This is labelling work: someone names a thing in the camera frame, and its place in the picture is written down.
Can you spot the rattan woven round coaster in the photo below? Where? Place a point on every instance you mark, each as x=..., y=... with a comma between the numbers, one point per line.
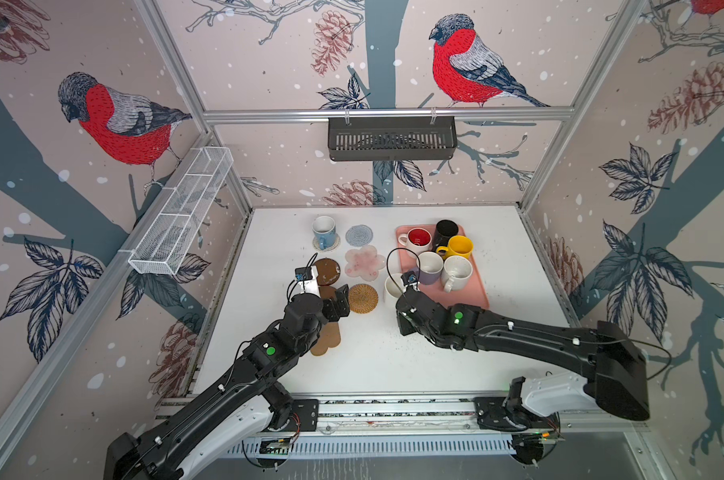
x=363, y=298

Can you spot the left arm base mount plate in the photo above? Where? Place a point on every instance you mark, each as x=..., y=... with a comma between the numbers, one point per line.
x=296, y=416

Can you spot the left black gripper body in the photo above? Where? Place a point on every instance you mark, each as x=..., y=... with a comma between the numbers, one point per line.
x=327, y=312

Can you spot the aluminium front rail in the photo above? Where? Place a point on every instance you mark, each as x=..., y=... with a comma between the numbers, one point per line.
x=435, y=414

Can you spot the brown wooden round coaster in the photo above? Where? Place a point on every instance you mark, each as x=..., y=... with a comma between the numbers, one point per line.
x=327, y=292

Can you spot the dark brown scratched round coaster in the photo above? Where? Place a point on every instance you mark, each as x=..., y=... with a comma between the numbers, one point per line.
x=328, y=271

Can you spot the black mug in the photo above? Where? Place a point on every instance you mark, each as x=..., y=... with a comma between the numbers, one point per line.
x=443, y=232

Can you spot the light blue mug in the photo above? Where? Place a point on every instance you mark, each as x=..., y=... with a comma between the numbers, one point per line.
x=324, y=231

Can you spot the white mesh wire shelf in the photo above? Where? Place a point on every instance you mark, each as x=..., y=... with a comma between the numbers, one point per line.
x=171, y=234

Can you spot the pink flower resin coaster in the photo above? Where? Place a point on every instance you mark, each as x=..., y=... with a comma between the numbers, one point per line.
x=365, y=263

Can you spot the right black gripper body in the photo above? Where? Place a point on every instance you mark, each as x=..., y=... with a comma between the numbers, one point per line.
x=405, y=324

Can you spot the small white cup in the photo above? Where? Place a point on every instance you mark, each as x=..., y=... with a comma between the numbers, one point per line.
x=430, y=267

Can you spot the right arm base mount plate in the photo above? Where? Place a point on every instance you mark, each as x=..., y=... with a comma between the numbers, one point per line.
x=510, y=416

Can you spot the yellow mug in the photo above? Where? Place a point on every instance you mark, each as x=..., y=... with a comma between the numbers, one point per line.
x=457, y=246

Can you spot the white mug red inside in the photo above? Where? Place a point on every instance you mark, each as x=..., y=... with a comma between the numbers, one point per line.
x=417, y=240

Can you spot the beige woven round coaster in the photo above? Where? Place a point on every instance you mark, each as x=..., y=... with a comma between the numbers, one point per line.
x=336, y=241

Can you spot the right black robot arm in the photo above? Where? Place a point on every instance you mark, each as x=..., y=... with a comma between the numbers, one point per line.
x=603, y=369

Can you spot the black hanging wire basket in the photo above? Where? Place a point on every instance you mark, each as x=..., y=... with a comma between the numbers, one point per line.
x=392, y=139

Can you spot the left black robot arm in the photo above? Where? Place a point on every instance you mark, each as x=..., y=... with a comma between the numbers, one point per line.
x=245, y=400

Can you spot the blue woven round coaster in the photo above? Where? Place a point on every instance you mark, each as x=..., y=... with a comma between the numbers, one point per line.
x=359, y=235

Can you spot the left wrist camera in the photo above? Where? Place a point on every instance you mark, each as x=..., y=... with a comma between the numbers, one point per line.
x=306, y=281

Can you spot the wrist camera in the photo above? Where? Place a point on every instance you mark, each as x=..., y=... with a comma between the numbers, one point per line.
x=306, y=281
x=410, y=280

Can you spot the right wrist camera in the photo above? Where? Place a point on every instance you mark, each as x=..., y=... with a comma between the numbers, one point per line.
x=410, y=280

